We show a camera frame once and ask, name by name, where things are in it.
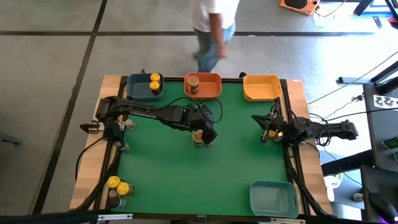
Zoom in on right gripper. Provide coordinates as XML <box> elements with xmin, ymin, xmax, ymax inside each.
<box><xmin>251</xmin><ymin>103</ymin><xmax>286</xmax><ymax>144</ymax></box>

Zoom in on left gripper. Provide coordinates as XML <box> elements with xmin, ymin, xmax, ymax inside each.
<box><xmin>190</xmin><ymin>105</ymin><xmax>219</xmax><ymax>146</ymax></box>

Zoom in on tall spice jar tan lid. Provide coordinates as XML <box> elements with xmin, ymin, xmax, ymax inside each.
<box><xmin>192</xmin><ymin>129</ymin><xmax>206</xmax><ymax>148</ymax></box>
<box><xmin>187</xmin><ymin>75</ymin><xmax>200</xmax><ymax>95</ymax></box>

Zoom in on clear spice jar black cap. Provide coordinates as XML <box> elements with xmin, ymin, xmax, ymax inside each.
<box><xmin>107</xmin><ymin>195</ymin><xmax>127</xmax><ymax>210</ymax></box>
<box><xmin>113</xmin><ymin>140</ymin><xmax>131</xmax><ymax>154</ymax></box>

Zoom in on yellow plastic bin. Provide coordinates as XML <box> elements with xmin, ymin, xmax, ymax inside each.
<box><xmin>242</xmin><ymin>73</ymin><xmax>284</xmax><ymax>103</ymax></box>

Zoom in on green table mat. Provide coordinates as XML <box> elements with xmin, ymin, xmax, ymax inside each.
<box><xmin>111</xmin><ymin>77</ymin><xmax>289</xmax><ymax>216</ymax></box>

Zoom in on orange plastic bin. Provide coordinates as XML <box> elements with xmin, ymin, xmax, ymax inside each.
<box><xmin>183</xmin><ymin>72</ymin><xmax>223</xmax><ymax>101</ymax></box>

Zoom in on teal plastic bin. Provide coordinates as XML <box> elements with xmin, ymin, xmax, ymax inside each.
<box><xmin>249</xmin><ymin>179</ymin><xmax>300</xmax><ymax>220</ymax></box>

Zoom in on dark blue plastic bin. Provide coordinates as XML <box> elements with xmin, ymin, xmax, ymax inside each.
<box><xmin>126</xmin><ymin>72</ymin><xmax>165</xmax><ymax>101</ymax></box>

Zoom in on white plastic object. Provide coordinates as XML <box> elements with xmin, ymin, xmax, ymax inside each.
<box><xmin>323</xmin><ymin>172</ymin><xmax>344</xmax><ymax>202</ymax></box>

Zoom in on black floor stand bar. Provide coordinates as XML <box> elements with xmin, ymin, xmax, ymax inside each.
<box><xmin>337</xmin><ymin>60</ymin><xmax>398</xmax><ymax>85</ymax></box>

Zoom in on black desk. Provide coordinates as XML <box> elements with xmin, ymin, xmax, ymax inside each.
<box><xmin>359</xmin><ymin>164</ymin><xmax>398</xmax><ymax>223</ymax></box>
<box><xmin>361</xmin><ymin>81</ymin><xmax>398</xmax><ymax>174</ymax></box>

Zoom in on person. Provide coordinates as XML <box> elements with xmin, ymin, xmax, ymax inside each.
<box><xmin>189</xmin><ymin>0</ymin><xmax>241</xmax><ymax>74</ymax></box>

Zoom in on white paper black figures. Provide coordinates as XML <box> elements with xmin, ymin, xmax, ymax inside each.
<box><xmin>373</xmin><ymin>94</ymin><xmax>398</xmax><ymax>110</ymax></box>

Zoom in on green circuit board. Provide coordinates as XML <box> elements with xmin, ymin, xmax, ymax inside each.
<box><xmin>381</xmin><ymin>136</ymin><xmax>398</xmax><ymax>151</ymax></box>

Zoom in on orange box black top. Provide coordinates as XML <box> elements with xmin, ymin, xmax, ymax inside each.
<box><xmin>278</xmin><ymin>0</ymin><xmax>322</xmax><ymax>16</ymax></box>

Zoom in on black computer mouse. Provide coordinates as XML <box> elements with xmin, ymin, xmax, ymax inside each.
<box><xmin>369</xmin><ymin>192</ymin><xmax>398</xmax><ymax>224</ymax></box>

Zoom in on black stand legs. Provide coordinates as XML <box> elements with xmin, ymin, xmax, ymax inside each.
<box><xmin>353</xmin><ymin>0</ymin><xmax>398</xmax><ymax>17</ymax></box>

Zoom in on dark floor object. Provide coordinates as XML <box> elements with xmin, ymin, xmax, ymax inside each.
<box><xmin>0</xmin><ymin>131</ymin><xmax>23</xmax><ymax>147</ymax></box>

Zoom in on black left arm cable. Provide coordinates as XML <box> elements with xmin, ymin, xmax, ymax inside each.
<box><xmin>161</xmin><ymin>96</ymin><xmax>224</xmax><ymax>124</ymax></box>

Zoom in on black table frame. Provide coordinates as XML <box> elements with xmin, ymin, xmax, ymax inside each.
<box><xmin>104</xmin><ymin>75</ymin><xmax>312</xmax><ymax>218</ymax></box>

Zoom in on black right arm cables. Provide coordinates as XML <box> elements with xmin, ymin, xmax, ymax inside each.
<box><xmin>306</xmin><ymin>112</ymin><xmax>332</xmax><ymax>147</ymax></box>

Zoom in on black cable bundle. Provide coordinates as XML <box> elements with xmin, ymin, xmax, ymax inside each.
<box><xmin>73</xmin><ymin>136</ymin><xmax>123</xmax><ymax>213</ymax></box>
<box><xmin>285</xmin><ymin>146</ymin><xmax>331</xmax><ymax>218</ymax></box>

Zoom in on silver metal bracket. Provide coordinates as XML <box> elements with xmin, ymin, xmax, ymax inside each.
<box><xmin>269</xmin><ymin>217</ymin><xmax>307</xmax><ymax>224</ymax></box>
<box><xmin>97</xmin><ymin>213</ymin><xmax>134</xmax><ymax>222</ymax></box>

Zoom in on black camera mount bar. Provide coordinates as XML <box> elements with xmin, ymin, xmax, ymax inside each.
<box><xmin>0</xmin><ymin>210</ymin><xmax>398</xmax><ymax>224</ymax></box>

